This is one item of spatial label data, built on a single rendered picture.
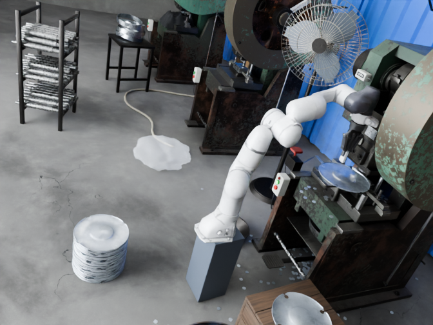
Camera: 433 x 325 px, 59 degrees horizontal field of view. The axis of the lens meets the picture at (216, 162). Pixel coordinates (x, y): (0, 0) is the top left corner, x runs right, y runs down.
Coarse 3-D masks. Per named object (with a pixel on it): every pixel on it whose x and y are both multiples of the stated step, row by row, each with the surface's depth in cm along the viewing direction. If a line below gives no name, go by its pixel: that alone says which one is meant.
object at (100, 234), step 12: (96, 216) 218; (108, 216) 220; (84, 228) 208; (96, 228) 209; (108, 228) 211; (120, 228) 214; (84, 240) 201; (96, 240) 203; (108, 240) 205; (120, 240) 207
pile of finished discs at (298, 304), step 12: (276, 300) 182; (288, 300) 183; (300, 300) 185; (312, 300) 187; (276, 312) 176; (288, 312) 177; (300, 312) 178; (312, 312) 180; (324, 312) 182; (276, 324) 170; (288, 324) 171; (300, 324) 172; (312, 324) 174; (324, 324) 176
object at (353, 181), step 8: (320, 168) 213; (328, 168) 215; (336, 168) 218; (344, 168) 220; (328, 176) 208; (336, 176) 208; (344, 176) 210; (352, 176) 214; (360, 176) 216; (344, 184) 204; (352, 184) 206; (360, 184) 208; (368, 184) 210; (352, 192) 199
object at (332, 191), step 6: (318, 174) 207; (318, 180) 204; (324, 180) 203; (330, 186) 200; (324, 192) 218; (330, 192) 213; (336, 192) 209; (342, 192) 210; (330, 198) 213; (336, 198) 211
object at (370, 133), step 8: (376, 112) 195; (384, 112) 196; (368, 128) 200; (376, 128) 195; (368, 136) 200; (376, 136) 195; (360, 144) 204; (368, 144) 200; (352, 152) 205; (360, 152) 201; (368, 152) 199; (360, 160) 201; (368, 160) 200
